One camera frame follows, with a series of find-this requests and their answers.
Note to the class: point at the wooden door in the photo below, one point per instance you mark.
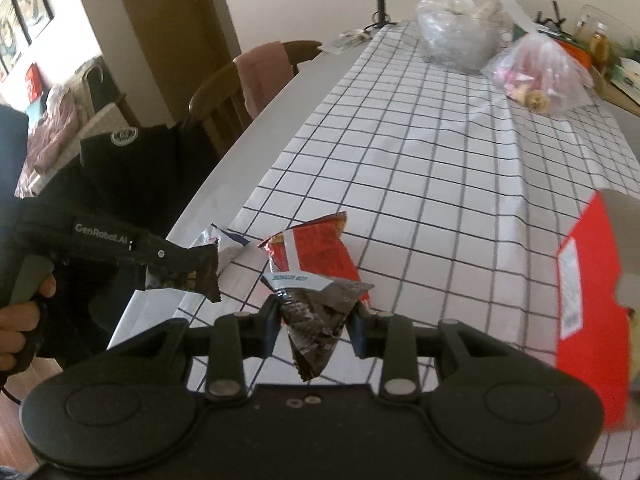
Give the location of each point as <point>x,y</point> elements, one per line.
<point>183,42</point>

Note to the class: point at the dark brown snack bag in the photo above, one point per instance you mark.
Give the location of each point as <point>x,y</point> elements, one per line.
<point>315,308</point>

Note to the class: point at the white checkered tablecloth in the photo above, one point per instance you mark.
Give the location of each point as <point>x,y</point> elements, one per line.
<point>456,199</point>

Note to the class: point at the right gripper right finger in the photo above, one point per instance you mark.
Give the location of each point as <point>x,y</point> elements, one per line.
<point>390,338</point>

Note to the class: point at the amber liquid bottle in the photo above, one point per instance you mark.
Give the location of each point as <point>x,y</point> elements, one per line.
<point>599,47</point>

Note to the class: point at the pink cloth on chair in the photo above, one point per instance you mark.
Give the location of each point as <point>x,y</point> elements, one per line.
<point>263,71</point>

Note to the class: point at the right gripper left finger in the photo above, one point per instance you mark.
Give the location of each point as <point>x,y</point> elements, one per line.
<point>235,338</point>

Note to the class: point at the black snack wrapper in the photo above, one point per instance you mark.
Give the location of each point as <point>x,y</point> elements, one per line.
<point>206,281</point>

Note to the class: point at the person left hand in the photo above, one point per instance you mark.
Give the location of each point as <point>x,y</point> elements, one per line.
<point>17,320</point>

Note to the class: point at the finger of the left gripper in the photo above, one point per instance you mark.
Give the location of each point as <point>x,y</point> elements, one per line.
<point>168,261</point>

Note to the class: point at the framed wall picture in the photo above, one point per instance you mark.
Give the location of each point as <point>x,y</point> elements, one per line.
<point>34,16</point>

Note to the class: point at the tissue box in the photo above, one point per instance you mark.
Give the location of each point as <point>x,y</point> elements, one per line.
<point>625,75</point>

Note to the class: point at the small clear bag with snacks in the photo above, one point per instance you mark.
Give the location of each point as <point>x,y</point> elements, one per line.
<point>539,74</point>

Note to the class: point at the white power strip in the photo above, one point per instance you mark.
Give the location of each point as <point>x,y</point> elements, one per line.
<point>348,40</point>

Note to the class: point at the red chips bag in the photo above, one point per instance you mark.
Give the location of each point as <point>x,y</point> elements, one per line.
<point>311,266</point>

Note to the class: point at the large clear plastic bag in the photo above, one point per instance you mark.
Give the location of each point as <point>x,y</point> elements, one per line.
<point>461,35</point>

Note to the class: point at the white drawer cabinet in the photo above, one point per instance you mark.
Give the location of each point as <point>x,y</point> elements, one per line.
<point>622,107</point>

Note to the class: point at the blue white snack packet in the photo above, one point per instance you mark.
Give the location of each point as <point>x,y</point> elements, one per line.
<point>229,245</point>

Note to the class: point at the left wooden chair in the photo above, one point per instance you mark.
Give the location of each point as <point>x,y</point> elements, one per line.
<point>218,106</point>

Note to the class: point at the black jacket with badge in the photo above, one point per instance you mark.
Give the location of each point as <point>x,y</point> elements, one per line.
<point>143,176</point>

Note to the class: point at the orange green box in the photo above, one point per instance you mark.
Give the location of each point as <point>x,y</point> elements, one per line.
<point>580,54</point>

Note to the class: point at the red cardboard box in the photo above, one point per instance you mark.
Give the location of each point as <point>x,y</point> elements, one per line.
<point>597,266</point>

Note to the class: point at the pink clothes pile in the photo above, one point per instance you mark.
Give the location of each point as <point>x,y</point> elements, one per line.
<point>56,129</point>

